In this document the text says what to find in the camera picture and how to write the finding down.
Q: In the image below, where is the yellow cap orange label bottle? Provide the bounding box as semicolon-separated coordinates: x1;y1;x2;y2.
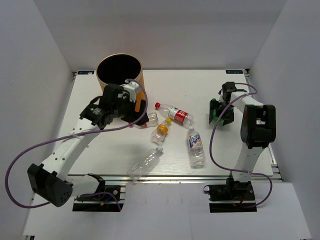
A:
151;118;172;145

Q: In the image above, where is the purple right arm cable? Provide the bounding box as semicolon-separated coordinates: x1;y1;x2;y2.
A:
209;82;273;208

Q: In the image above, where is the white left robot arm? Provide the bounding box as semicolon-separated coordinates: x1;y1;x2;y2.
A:
27;79;148;207

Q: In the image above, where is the orange cylindrical bin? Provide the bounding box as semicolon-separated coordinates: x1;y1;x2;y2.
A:
96;53;145;106

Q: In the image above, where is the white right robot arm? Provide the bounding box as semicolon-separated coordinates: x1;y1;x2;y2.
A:
209;82;276;200

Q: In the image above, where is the red label water bottle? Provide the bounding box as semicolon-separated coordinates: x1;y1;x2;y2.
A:
154;102;194;128

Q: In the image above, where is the blue label water bottle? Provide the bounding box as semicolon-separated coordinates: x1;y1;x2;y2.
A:
186;126;206;169

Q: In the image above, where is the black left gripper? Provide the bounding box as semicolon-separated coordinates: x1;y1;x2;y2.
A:
112;94;149;126

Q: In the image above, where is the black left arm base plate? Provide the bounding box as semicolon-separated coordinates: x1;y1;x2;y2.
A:
72;185;126;213

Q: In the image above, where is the blue logo sticker left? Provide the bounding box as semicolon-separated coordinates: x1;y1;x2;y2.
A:
77;70;95;75

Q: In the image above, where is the blue logo sticker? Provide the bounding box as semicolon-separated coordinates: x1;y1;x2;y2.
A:
225;69;243;75
77;70;95;75

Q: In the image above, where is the blue logo sticker right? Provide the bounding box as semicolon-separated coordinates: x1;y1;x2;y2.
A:
225;69;243;75

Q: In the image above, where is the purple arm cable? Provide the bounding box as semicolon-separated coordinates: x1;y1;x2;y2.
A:
4;78;149;209
209;82;273;208

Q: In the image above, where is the aluminium table edge rail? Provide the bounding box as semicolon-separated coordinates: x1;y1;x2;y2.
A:
67;152;282;181

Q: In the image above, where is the clear unlabelled plastic bottle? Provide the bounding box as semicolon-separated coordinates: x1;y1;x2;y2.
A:
127;146;164;181

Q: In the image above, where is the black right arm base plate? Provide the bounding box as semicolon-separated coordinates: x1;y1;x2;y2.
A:
203;184;257;213

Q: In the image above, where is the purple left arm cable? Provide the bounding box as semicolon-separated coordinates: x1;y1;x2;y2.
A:
4;78;149;209

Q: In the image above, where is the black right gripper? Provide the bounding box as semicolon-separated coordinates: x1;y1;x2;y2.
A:
209;100;235;125

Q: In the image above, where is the red cap cola bottle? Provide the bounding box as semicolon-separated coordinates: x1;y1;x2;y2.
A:
139;112;159;129

